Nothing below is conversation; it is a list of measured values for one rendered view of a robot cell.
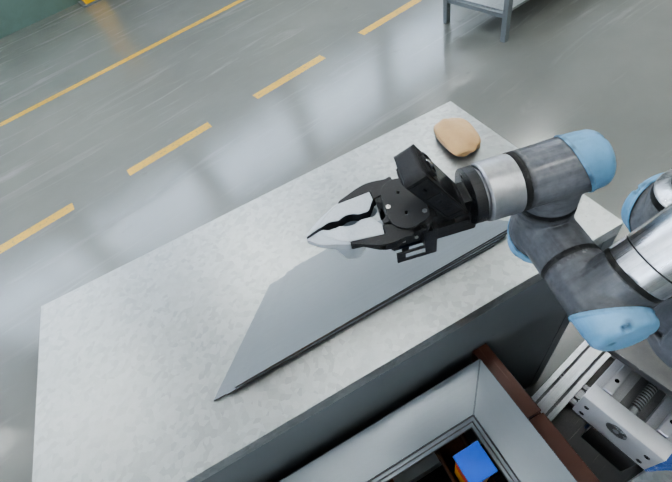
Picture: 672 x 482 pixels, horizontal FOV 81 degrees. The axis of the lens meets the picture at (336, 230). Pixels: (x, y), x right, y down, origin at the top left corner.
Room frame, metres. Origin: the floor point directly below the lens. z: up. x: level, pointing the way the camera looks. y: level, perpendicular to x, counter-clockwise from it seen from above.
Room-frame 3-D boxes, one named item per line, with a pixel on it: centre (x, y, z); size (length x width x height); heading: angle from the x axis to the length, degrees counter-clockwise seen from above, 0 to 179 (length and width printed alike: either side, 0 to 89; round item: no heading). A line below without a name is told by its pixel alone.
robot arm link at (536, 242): (0.28, -0.27, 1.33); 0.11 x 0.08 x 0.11; 177
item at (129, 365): (0.57, 0.11, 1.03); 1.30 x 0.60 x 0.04; 102
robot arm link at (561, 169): (0.30, -0.27, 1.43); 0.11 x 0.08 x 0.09; 88
